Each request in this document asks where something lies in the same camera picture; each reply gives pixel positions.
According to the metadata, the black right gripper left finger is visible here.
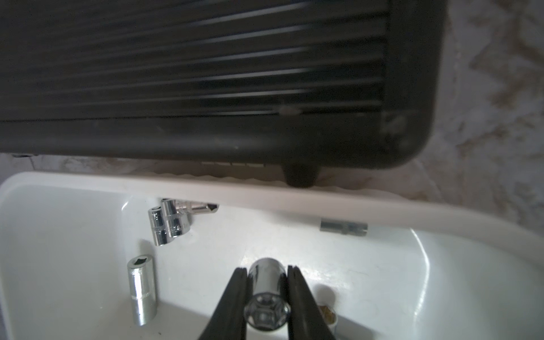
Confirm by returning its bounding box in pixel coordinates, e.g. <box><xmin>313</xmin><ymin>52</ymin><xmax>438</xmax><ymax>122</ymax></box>
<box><xmin>199</xmin><ymin>268</ymin><xmax>248</xmax><ymax>340</ymax></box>

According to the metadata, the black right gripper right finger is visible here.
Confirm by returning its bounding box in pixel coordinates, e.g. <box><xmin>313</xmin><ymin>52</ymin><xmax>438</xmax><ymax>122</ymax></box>
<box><xmin>287</xmin><ymin>266</ymin><xmax>335</xmax><ymax>340</ymax></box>

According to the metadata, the lone chrome socket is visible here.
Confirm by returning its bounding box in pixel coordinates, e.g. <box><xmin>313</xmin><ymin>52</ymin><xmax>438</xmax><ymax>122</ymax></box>
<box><xmin>320</xmin><ymin>219</ymin><xmax>368</xmax><ymax>237</ymax></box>

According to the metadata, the long chrome socket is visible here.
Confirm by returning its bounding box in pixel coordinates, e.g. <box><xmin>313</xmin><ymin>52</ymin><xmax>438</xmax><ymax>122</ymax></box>
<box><xmin>127</xmin><ymin>254</ymin><xmax>158</xmax><ymax>327</ymax></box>

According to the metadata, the small chrome socket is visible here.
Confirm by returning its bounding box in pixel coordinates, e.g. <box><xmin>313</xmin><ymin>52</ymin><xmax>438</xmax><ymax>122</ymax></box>
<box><xmin>161</xmin><ymin>198</ymin><xmax>191</xmax><ymax>239</ymax></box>

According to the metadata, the chrome socket joined pair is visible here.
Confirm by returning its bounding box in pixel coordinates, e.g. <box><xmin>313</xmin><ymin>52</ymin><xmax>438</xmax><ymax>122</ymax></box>
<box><xmin>317</xmin><ymin>303</ymin><xmax>339</xmax><ymax>335</ymax></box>

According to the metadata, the small angled cluster socket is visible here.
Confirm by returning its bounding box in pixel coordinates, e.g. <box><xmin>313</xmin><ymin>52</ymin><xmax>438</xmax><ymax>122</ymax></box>
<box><xmin>174</xmin><ymin>200</ymin><xmax>219</xmax><ymax>215</ymax></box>

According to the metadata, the white plastic storage box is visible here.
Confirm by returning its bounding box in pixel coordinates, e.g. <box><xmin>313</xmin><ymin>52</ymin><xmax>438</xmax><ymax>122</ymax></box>
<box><xmin>1</xmin><ymin>172</ymin><xmax>543</xmax><ymax>339</ymax></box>

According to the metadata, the black ribbed tool case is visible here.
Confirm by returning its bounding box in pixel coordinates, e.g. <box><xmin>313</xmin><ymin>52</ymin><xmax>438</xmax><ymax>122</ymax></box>
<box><xmin>1</xmin><ymin>1</ymin><xmax>448</xmax><ymax>188</ymax></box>

